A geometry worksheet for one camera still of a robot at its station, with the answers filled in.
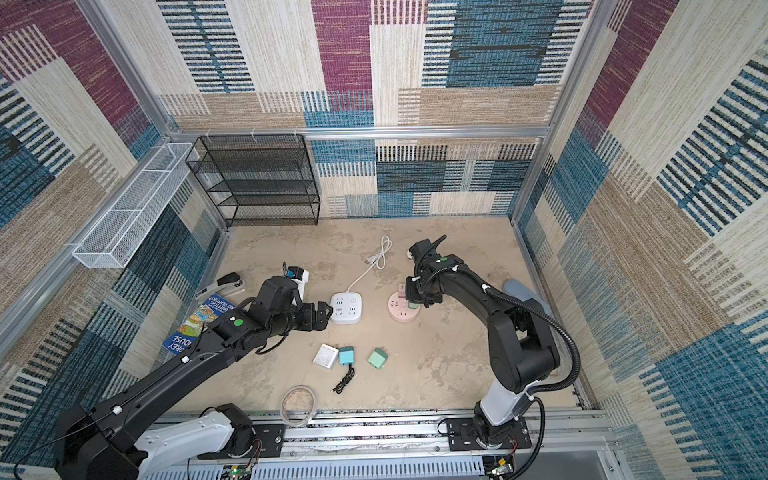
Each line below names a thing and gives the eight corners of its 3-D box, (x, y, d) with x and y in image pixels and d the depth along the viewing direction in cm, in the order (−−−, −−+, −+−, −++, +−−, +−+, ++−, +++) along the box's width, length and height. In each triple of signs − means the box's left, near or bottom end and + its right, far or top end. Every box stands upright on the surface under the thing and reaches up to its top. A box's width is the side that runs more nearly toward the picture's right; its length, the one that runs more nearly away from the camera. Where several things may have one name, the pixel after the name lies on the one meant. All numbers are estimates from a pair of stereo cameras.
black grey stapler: (201, 302, 101) (193, 294, 97) (240, 277, 107) (234, 269, 103) (207, 310, 99) (199, 302, 95) (245, 284, 105) (240, 276, 101)
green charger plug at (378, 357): (367, 362, 88) (367, 359, 86) (378, 347, 90) (377, 344, 89) (379, 370, 86) (379, 367, 84) (389, 354, 89) (389, 351, 87)
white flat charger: (314, 363, 87) (312, 360, 85) (322, 346, 90) (321, 343, 88) (331, 370, 86) (330, 366, 84) (339, 352, 89) (338, 349, 87)
